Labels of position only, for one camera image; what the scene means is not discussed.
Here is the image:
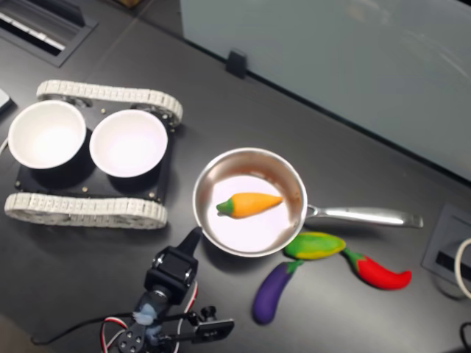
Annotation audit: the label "tracked vehicle with white tracks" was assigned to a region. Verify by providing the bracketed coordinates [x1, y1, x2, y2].
[4, 79, 184, 229]

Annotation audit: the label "long black cable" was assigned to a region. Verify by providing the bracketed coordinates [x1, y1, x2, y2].
[31, 312, 139, 345]

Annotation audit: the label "steel pan with long handle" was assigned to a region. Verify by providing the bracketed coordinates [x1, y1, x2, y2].
[192, 147, 424, 258]

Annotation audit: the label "white bowl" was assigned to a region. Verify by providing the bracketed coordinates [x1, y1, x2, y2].
[88, 109, 169, 179]
[7, 99, 88, 171]

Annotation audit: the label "frosted glass partition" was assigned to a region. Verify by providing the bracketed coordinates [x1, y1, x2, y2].
[179, 0, 471, 183]

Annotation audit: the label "black partition clip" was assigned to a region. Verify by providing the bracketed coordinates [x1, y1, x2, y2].
[224, 49, 247, 79]

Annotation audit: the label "grey table cable tray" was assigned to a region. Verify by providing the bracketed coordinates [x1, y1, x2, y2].
[421, 202, 471, 291]

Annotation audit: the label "red toy chilli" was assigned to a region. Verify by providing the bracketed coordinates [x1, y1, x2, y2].
[341, 248, 412, 291]

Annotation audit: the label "thick white cable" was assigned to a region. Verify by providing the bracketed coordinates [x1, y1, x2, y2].
[454, 238, 471, 299]

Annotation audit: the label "purple toy aubergine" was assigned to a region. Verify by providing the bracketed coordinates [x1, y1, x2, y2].
[252, 259, 305, 325]

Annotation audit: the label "pale grey putty lump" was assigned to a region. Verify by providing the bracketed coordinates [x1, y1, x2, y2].
[131, 293, 167, 341]

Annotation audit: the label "black table cable tray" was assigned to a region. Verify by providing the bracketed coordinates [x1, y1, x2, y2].
[0, 0, 99, 68]

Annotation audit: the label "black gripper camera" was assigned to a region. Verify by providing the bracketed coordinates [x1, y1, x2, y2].
[189, 305, 236, 343]

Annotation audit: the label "orange toy carrot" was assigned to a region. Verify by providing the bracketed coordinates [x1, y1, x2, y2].
[216, 192, 284, 220]

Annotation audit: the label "green yellow toy corn cob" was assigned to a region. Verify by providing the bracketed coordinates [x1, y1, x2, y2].
[283, 231, 347, 261]

